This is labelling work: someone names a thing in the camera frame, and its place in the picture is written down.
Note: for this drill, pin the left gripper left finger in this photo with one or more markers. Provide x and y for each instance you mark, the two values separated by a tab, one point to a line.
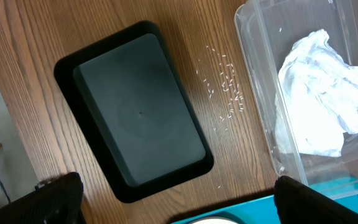
58	201

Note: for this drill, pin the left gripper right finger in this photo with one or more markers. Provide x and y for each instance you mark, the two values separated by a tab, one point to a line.
297	203

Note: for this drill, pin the white napkin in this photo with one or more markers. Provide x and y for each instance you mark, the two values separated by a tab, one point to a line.
315	131
316	81

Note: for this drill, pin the teal serving tray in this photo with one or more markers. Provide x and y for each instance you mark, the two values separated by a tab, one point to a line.
263	210

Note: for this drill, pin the black plastic tray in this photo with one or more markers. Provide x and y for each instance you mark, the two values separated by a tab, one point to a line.
129	102

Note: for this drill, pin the scattered rice grains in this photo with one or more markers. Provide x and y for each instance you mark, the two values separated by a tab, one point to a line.
218	75

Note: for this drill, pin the clear plastic bin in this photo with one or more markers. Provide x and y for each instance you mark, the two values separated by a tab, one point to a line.
267	31

